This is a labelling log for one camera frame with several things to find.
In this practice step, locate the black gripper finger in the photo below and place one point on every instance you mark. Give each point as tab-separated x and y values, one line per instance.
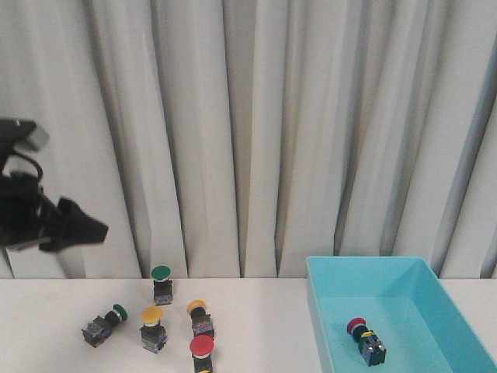
67	225

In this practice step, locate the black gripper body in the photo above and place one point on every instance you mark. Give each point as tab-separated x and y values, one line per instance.
28	217

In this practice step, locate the yellow push button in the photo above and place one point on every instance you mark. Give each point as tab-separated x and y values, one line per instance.
201	321
153	333

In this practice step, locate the red push button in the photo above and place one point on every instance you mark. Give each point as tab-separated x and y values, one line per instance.
201	348
370	346

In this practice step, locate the light blue plastic box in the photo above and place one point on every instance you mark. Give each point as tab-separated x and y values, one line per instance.
403	302

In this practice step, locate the lying green push button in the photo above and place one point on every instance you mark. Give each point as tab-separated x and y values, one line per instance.
100	328

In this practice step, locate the upright green push button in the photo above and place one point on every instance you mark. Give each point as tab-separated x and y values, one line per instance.
163	285

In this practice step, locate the lying yellow push button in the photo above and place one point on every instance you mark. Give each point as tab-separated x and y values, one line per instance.
201	321

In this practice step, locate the grey pleated curtain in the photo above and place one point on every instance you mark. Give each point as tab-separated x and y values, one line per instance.
238	138

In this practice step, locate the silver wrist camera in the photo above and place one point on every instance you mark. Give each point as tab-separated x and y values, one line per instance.
25	133

